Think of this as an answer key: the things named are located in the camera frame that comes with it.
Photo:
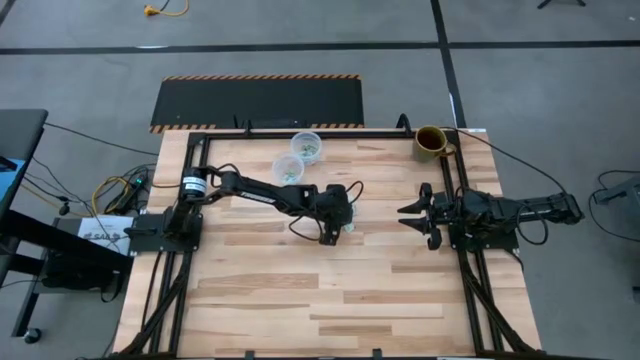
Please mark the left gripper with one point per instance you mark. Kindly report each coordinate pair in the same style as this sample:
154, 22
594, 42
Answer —
334, 202

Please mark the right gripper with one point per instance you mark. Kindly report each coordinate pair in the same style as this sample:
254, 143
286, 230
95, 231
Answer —
437, 215

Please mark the clear plastic deli cup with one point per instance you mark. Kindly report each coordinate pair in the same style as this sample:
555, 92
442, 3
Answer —
306, 137
280, 162

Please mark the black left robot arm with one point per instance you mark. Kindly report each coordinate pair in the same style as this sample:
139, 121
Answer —
260, 192

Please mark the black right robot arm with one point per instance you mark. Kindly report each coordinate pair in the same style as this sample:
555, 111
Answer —
525, 207

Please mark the olive and teal ceramic mug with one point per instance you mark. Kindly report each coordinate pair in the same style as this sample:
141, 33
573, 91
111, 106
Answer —
430, 140

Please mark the black hazard-striped floor mat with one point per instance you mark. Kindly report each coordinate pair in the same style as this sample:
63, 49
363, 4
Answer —
225, 100

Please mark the grey floor device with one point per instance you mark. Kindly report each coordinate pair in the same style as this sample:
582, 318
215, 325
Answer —
625, 190

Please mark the black power strip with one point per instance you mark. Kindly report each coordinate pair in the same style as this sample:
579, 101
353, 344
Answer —
131, 195

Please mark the white printed paper sheet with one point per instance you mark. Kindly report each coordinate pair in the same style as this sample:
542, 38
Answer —
100, 232

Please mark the black tripod base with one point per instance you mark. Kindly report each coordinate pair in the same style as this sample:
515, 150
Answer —
560, 2

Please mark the black equipment cart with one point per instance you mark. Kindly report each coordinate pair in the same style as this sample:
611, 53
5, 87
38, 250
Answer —
65, 272

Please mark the black desk top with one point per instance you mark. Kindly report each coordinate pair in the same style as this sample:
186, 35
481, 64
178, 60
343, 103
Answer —
20, 130

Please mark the blue panel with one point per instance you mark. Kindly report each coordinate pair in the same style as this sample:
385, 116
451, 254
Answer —
7, 185

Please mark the black frame clamp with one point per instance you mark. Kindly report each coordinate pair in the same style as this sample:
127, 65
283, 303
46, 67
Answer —
400, 124
248, 127

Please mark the black aluminium table frame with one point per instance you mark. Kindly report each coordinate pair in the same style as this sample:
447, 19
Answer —
225, 135

